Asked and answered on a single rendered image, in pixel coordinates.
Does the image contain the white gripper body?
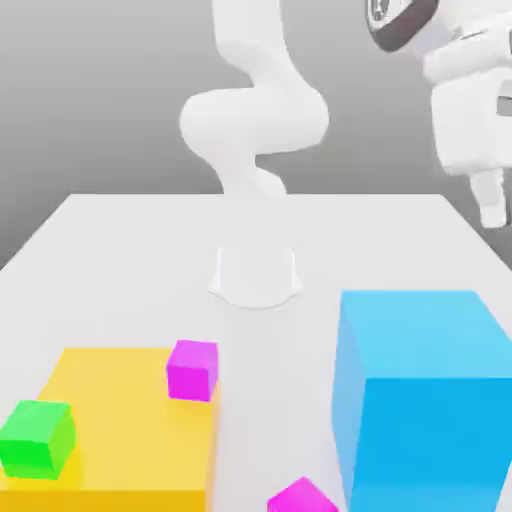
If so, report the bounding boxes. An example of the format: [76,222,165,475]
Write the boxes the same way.
[430,73,512,178]

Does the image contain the small magenta cube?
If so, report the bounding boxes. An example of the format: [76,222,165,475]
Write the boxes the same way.
[266,475,341,512]
[166,339,220,403]

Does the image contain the small green cube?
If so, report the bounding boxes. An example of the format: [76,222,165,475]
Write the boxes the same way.
[0,399,77,481]

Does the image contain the large blue box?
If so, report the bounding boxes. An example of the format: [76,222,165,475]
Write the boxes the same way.
[331,289,512,512]

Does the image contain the large yellow box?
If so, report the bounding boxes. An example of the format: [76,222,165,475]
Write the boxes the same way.
[0,346,222,512]

